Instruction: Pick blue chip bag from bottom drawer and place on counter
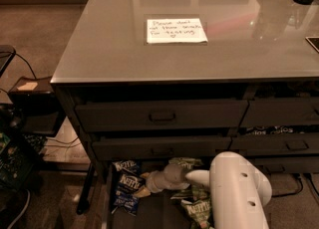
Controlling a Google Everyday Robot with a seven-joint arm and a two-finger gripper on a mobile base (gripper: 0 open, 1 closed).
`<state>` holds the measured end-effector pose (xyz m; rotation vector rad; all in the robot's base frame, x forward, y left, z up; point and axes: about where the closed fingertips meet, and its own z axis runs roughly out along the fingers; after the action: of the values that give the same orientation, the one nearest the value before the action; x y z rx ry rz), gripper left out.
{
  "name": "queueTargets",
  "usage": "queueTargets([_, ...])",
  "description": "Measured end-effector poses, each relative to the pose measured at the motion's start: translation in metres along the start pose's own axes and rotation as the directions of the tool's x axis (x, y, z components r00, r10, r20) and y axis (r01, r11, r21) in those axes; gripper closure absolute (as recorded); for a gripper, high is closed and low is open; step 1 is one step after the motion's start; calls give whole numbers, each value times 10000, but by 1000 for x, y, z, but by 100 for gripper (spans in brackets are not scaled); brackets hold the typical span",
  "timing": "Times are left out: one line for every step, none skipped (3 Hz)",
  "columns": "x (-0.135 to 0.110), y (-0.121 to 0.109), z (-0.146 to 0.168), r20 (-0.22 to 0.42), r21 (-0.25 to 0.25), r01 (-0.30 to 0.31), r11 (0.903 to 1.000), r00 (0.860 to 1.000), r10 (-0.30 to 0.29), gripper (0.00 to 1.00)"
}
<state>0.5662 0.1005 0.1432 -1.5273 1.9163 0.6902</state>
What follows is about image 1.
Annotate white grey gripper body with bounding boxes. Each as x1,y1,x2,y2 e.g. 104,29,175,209
146,164,189,193

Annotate blue Kettle chip bag front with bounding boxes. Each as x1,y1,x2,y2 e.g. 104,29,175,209
113,170,146,215

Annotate blue kettle chip bag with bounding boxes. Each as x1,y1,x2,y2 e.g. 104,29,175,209
113,160,141,174
113,170,146,215

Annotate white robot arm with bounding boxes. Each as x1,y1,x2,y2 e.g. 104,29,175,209
134,151,272,229

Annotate green Kettle chip bag back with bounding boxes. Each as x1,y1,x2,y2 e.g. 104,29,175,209
168,157,203,169

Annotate green kettle chip bag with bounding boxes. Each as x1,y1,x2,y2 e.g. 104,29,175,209
168,157,203,169
170,184,211,201
181,199,214,229

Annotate blue Kettle chip bag back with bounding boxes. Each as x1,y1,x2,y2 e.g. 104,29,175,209
113,160,141,174

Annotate green Kettle chip bag middle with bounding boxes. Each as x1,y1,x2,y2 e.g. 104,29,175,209
170,184,211,201

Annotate green Kettle chip bag front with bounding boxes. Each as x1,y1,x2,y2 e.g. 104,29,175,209
181,199,214,229

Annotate dark middle left drawer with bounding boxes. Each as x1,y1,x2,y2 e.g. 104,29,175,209
93,135,231,160

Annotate dark drawer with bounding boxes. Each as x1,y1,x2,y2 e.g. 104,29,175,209
241,98,319,127
93,135,231,160
75,100,248,132
230,133,319,156
250,156,319,173

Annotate dark top left drawer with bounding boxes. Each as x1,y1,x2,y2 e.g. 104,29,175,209
75,100,248,132

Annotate snack bags in right drawer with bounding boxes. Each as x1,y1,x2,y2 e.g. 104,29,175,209
239,124,319,135

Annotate dark bottom right drawer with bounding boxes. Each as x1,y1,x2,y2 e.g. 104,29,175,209
250,156,319,173

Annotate dark middle right drawer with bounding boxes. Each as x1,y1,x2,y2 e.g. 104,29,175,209
230,133,319,156

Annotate dark top right drawer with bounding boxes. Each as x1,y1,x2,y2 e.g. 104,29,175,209
241,98,319,127

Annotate dark tablet on counter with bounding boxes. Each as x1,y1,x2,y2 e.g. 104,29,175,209
305,37,319,53

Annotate dark cabinet with glass top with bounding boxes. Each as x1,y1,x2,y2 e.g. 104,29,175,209
52,0,319,175

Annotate green snack box left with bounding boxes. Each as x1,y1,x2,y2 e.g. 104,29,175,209
0,132,40,190

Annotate dark box with tape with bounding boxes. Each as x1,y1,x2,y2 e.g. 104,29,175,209
8,77,66,136

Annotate white handwritten paper note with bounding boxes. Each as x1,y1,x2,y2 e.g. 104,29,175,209
147,18,207,44

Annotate white floor cable left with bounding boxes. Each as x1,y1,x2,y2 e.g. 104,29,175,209
4,189,33,229

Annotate black floor cable right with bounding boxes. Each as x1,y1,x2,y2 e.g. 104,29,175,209
270,172,304,199

